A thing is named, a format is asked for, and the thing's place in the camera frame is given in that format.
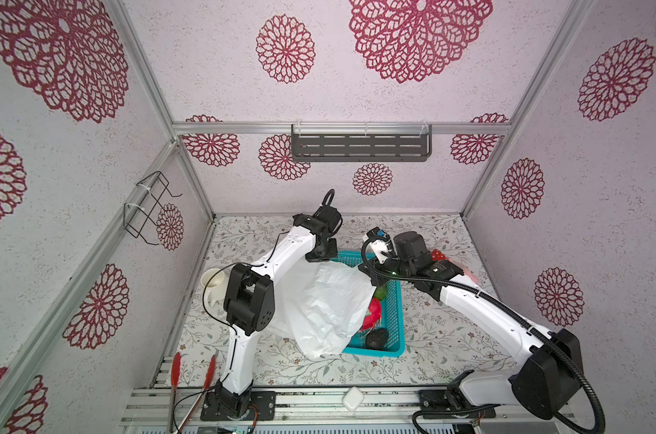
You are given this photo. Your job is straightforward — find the white plastic bag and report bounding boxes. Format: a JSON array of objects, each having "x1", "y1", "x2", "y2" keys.
[{"x1": 266, "y1": 260, "x2": 376, "y2": 360}]

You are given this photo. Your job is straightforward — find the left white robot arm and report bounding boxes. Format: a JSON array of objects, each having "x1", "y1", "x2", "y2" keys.
[{"x1": 208, "y1": 190, "x2": 342, "y2": 420}]

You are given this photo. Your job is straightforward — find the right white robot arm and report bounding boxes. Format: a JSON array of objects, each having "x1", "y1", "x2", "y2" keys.
[{"x1": 359, "y1": 227, "x2": 588, "y2": 423}]

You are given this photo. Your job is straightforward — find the pink mushroom plush toy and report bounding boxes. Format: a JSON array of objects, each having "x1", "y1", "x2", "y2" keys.
[{"x1": 431, "y1": 249, "x2": 480, "y2": 285}]

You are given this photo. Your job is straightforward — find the teal plastic basket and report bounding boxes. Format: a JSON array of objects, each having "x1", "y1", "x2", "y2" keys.
[{"x1": 342, "y1": 280, "x2": 406, "y2": 358}]

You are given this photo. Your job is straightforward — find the red dragon fruit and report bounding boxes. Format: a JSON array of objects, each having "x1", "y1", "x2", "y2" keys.
[{"x1": 360, "y1": 298, "x2": 382, "y2": 331}]

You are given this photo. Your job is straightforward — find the dark avocado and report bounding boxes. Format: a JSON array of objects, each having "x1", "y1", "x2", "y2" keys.
[{"x1": 364, "y1": 328, "x2": 389, "y2": 351}]

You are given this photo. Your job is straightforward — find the white cup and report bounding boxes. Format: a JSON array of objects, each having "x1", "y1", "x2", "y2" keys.
[{"x1": 199, "y1": 268, "x2": 228, "y2": 310}]

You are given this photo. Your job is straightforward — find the white square button box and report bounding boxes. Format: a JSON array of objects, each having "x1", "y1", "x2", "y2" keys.
[{"x1": 342, "y1": 386, "x2": 364, "y2": 412}]

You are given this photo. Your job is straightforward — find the grey wall shelf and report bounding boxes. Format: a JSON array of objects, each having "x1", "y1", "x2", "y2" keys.
[{"x1": 290, "y1": 125, "x2": 432, "y2": 163}]

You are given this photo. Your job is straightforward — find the black wire wall rack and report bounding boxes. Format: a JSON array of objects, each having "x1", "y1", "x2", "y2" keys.
[{"x1": 122, "y1": 171, "x2": 182, "y2": 246}]

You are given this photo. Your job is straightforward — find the red handled tongs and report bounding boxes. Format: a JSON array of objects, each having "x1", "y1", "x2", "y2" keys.
[{"x1": 167, "y1": 352, "x2": 219, "y2": 434}]

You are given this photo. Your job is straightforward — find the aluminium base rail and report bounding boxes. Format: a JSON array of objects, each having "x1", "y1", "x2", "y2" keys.
[{"x1": 116, "y1": 385, "x2": 568, "y2": 433}]

